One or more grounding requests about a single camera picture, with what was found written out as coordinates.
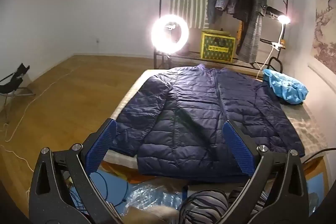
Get clear plastic bag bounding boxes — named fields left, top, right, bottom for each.
left=126, top=183, right=184, bottom=214

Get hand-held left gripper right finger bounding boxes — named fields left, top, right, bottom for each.
left=222, top=119, right=309, bottom=224

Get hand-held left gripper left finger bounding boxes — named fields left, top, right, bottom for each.
left=28, top=118, right=124, bottom=224

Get white clip lamp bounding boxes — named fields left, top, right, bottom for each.
left=270, top=15, right=291, bottom=51

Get black folding chair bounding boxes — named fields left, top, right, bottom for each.
left=0, top=63, right=36, bottom=123

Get wall poster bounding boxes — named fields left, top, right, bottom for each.
left=311, top=0, right=336, bottom=67

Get black metal clothes rack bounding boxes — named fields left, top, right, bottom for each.
left=154, top=0, right=292, bottom=76

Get yellow green patterned box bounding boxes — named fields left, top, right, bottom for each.
left=201, top=29, right=236, bottom=62

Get black cable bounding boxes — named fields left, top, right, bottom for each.
left=302, top=148, right=336, bottom=164

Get light blue garment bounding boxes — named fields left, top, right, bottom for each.
left=262, top=69, right=309, bottom=105

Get ring light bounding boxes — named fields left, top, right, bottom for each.
left=151, top=15, right=189, bottom=52

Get orange printed sheet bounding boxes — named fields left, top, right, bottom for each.
left=101, top=160, right=138, bottom=184

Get beige table cover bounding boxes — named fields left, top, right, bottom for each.
left=109, top=69, right=328, bottom=181

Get person's striped trouser legs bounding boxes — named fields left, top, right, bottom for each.
left=178, top=189, right=265, bottom=224

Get grey plaid hanging coat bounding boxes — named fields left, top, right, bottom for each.
left=236, top=0, right=268, bottom=63

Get white floor cable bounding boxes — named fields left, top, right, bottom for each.
left=0, top=67, right=79, bottom=164

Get navy puffer jacket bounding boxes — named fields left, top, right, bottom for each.
left=112, top=64, right=306, bottom=184

